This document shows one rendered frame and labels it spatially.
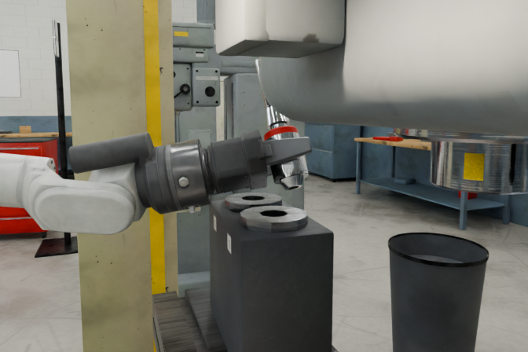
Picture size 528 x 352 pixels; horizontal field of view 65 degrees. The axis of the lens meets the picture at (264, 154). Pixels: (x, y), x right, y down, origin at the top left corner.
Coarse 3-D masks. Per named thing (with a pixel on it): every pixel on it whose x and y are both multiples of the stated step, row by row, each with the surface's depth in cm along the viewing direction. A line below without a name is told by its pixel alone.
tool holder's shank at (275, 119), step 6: (258, 60) 59; (258, 66) 58; (258, 72) 58; (258, 78) 58; (264, 96) 57; (264, 102) 57; (270, 108) 56; (270, 114) 56; (276, 114) 55; (270, 120) 55; (276, 120) 55; (282, 120) 55; (288, 120) 56; (270, 126) 56; (276, 126) 55
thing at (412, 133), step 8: (400, 128) 20; (400, 136) 20; (408, 136) 19; (416, 136) 19; (424, 136) 18; (432, 136) 18; (440, 136) 18; (448, 136) 17; (456, 136) 17; (464, 136) 17; (472, 136) 17; (480, 136) 17; (488, 136) 16; (496, 136) 16; (504, 136) 16; (512, 136) 16; (520, 136) 16
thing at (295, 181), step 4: (292, 176) 53; (296, 176) 53; (300, 176) 53; (280, 180) 53; (284, 180) 53; (288, 180) 53; (292, 180) 53; (296, 180) 53; (300, 180) 53; (280, 184) 54; (284, 184) 53; (288, 184) 53; (292, 184) 53; (296, 184) 53; (300, 184) 53; (284, 188) 54; (288, 188) 53; (292, 188) 54; (296, 188) 54
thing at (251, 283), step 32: (256, 192) 68; (224, 224) 56; (256, 224) 51; (288, 224) 51; (320, 224) 54; (224, 256) 57; (256, 256) 48; (288, 256) 49; (320, 256) 51; (224, 288) 58; (256, 288) 49; (288, 288) 50; (320, 288) 51; (224, 320) 59; (256, 320) 49; (288, 320) 50; (320, 320) 52
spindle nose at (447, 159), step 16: (432, 144) 21; (448, 144) 19; (464, 144) 19; (480, 144) 18; (496, 144) 18; (512, 144) 18; (432, 160) 21; (448, 160) 19; (496, 160) 18; (512, 160) 18; (432, 176) 21; (448, 176) 19; (496, 176) 18; (512, 176) 18; (480, 192) 19; (496, 192) 18; (512, 192) 18
